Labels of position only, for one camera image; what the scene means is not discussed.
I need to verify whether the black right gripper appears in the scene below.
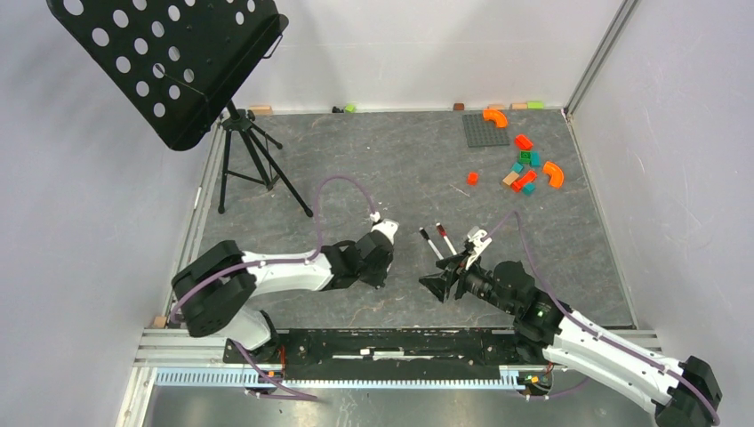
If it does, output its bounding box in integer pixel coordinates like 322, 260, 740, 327
418, 248, 516, 314

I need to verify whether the white pen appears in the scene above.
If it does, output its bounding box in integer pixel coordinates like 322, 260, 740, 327
443, 234, 458, 255
426, 238, 443, 260

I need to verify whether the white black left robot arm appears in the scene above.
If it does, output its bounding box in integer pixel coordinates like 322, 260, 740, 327
171, 222, 397, 363

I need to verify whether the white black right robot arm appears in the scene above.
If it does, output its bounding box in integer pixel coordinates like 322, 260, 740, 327
419, 254, 722, 426

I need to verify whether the small red cube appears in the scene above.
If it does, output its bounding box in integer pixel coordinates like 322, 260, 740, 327
467, 172, 479, 186

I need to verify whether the red long brick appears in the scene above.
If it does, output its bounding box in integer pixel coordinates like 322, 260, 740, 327
511, 170, 537, 192

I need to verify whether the tan wooden block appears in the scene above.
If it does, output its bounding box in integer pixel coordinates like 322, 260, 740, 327
501, 171, 519, 187

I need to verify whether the teal brick lower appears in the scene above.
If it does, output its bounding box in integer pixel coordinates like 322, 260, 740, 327
522, 182, 536, 196

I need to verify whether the green lego brick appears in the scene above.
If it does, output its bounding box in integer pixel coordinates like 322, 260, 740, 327
518, 150, 533, 165

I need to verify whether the grey lego baseplate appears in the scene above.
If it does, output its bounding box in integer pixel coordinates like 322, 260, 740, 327
461, 113, 510, 148

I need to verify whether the teal brick right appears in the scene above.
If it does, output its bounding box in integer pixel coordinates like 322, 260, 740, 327
530, 151, 542, 168

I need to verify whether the orange curved block right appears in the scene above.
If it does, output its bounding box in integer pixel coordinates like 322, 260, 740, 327
541, 161, 565, 189

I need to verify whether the orange curved block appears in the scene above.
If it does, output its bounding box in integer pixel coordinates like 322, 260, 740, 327
541, 161, 565, 189
482, 109, 509, 129

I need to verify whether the red brick upper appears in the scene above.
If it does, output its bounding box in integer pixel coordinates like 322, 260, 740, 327
514, 134, 533, 150

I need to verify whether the orange curved block top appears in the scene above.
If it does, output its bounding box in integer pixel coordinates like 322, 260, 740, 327
482, 109, 509, 129

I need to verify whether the black tripod stand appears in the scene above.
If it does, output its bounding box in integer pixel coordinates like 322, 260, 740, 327
217, 101, 314, 218

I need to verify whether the black perforated music stand desk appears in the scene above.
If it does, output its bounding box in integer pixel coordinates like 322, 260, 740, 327
47, 1, 289, 151

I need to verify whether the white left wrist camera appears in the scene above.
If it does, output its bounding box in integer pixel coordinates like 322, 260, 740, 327
371, 219, 399, 244

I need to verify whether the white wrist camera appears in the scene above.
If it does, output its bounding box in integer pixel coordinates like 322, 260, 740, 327
371, 219, 399, 244
463, 227, 492, 270

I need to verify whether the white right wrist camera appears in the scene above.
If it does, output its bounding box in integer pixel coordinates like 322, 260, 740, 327
463, 227, 492, 270

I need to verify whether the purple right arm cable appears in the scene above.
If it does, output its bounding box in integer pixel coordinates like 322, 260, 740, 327
483, 211, 722, 425

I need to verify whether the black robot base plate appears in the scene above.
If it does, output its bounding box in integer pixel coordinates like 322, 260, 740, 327
249, 327, 549, 381

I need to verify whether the wooden block at wall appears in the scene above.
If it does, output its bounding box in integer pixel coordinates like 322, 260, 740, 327
248, 105, 274, 116

